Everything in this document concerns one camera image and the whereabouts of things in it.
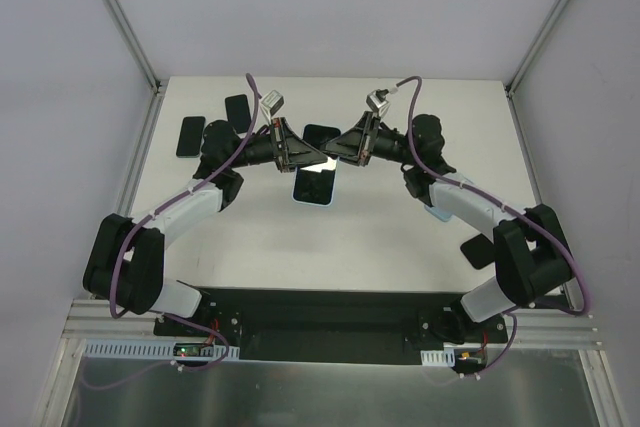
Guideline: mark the light blue phone case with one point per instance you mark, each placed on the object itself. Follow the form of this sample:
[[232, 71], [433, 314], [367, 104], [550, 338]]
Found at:
[[448, 200]]

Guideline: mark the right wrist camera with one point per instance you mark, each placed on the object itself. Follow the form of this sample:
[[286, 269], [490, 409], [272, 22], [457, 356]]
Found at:
[[378, 102]]

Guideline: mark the aluminium frame rail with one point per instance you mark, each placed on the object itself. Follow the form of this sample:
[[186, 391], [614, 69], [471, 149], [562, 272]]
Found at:
[[537, 328]]

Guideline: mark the white cable duct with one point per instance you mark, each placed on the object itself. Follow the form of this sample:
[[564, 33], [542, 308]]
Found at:
[[158, 350], [444, 358]]

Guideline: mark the left white cable duct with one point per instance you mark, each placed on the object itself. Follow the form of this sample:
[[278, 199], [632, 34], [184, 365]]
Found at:
[[158, 350]]

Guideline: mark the right white cable duct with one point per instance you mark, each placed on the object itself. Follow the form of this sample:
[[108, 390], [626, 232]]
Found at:
[[444, 358]]

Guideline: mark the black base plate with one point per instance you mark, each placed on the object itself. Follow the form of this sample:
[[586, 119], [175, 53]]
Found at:
[[315, 326]]

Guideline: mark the black cased phone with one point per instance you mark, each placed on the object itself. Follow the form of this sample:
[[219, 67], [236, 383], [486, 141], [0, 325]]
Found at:
[[479, 251]]

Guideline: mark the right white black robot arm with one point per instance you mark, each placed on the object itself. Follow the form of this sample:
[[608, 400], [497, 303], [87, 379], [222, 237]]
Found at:
[[526, 247]]

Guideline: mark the right aluminium corner post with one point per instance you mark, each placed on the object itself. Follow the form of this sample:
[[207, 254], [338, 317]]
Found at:
[[543, 33]]

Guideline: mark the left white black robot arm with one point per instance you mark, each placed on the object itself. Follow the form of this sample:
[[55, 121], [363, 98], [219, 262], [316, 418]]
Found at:
[[126, 265]]

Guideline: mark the black smartphone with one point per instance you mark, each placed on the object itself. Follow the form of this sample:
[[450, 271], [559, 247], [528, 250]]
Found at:
[[238, 113], [190, 137]]

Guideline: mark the aluminium corner post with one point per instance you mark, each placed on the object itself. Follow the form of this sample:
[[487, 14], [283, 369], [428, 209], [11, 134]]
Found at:
[[543, 33], [133, 44]]

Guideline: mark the light blue cased phone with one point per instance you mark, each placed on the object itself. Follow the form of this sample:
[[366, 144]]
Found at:
[[314, 187]]

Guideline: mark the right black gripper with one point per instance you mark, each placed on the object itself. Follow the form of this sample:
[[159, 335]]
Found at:
[[368, 139]]

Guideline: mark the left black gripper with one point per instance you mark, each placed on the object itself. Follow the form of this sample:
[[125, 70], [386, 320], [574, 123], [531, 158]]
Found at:
[[281, 146]]

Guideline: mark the left aluminium corner post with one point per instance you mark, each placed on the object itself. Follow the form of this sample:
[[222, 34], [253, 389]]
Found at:
[[133, 44]]

